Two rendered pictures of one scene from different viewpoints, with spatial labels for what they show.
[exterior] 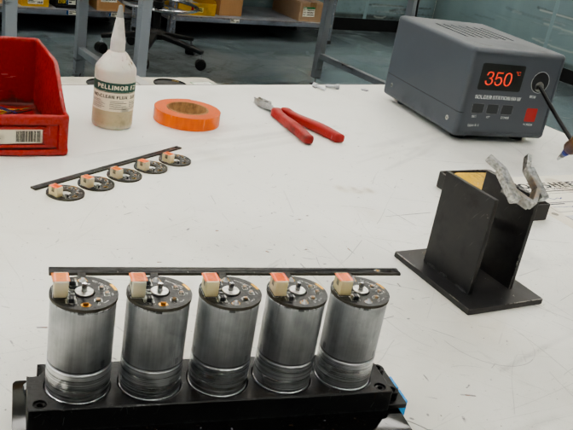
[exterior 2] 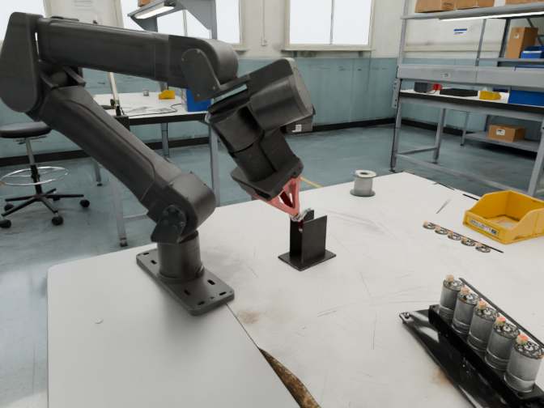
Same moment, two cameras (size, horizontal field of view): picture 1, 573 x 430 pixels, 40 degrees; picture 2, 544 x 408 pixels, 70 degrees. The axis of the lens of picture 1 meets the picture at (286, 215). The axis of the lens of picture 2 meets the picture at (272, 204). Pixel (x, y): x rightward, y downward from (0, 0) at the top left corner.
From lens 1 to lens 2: 39 cm
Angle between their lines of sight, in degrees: 90
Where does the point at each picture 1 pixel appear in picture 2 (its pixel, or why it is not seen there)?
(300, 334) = (493, 341)
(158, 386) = (455, 325)
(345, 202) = not seen: outside the picture
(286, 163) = not seen: outside the picture
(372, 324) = (517, 359)
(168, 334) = (460, 308)
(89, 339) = (444, 295)
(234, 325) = (475, 320)
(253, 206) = not seen: outside the picture
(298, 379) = (490, 359)
